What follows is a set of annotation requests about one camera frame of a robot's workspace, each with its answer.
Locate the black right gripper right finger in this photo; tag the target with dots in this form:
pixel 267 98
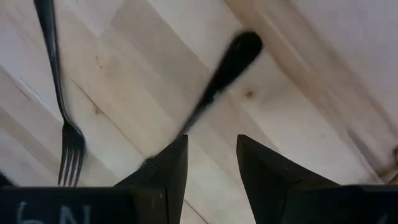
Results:
pixel 273 193

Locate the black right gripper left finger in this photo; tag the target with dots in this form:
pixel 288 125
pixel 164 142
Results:
pixel 168 186

